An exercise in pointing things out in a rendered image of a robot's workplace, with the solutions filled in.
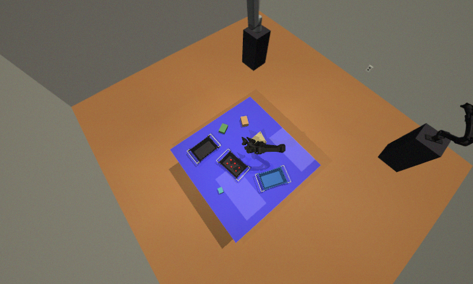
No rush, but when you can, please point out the tan cube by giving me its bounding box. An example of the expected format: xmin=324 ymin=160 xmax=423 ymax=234
xmin=240 ymin=116 xmax=248 ymax=127

